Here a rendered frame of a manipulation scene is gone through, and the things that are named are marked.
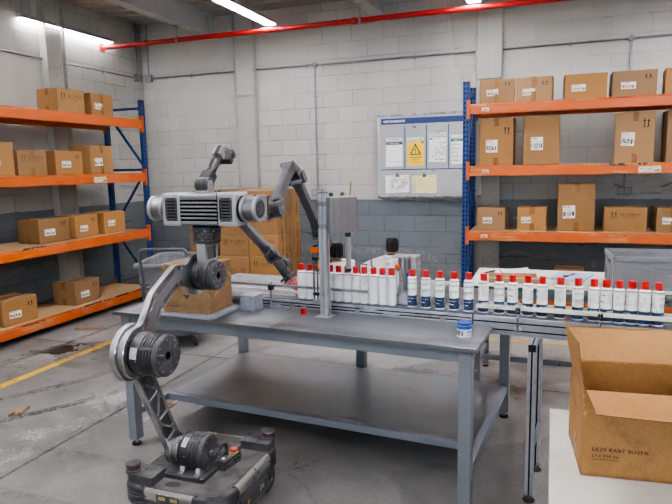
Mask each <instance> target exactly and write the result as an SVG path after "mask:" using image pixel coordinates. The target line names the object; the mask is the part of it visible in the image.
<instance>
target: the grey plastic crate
mask: <svg viewBox="0 0 672 504"><path fill-rule="evenodd" d="M604 277H605V279H610V280H611V287H612V288H613V289H615V288H616V280H623V281H624V289H625V290H627V289H628V284H629V281H630V280H634V281H637V286H636V289H637V290H641V284H642V281H648V282H650V289H649V290H650V291H654V290H655V282H663V291H672V249H621V248H605V272H604Z"/></svg>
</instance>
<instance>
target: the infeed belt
mask: <svg viewBox="0 0 672 504"><path fill-rule="evenodd" d="M244 293H247V292H235V291H232V295H238V296H239V295H241V294H244ZM272 298H275V299H288V300H300V301H312V302H313V300H306V299H298V296H286V295H273V294H272ZM331 303H337V304H349V305H362V306H374V307H386V308H399V309H411V310H424V311H436V312H448V313H461V314H472V315H474V314H475V312H476V311H477V310H474V312H472V313H466V312H463V309H459V311H456V312H453V311H449V308H445V310H435V307H431V309H421V306H417V308H408V307H407V305H401V304H397V306H393V307H391V306H387V305H386V306H380V305H370V304H366V305H364V304H360V303H359V304H354V303H352V302H351V303H344V302H335V301H332V302H331Z"/></svg>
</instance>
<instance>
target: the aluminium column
mask: <svg viewBox="0 0 672 504"><path fill-rule="evenodd" d="M317 197H318V201H323V202H325V201H326V197H328V192H319V193H318V194H317ZM318 224H326V206H318ZM318 237H319V276H320V316H327V317H328V316H330V315H331V286H330V242H329V233H327V230H326V229H318Z"/></svg>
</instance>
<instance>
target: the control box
mask: <svg viewBox="0 0 672 504"><path fill-rule="evenodd" d="M326 230H327V233H330V234H334V233H345V232H357V196H333V197H326Z"/></svg>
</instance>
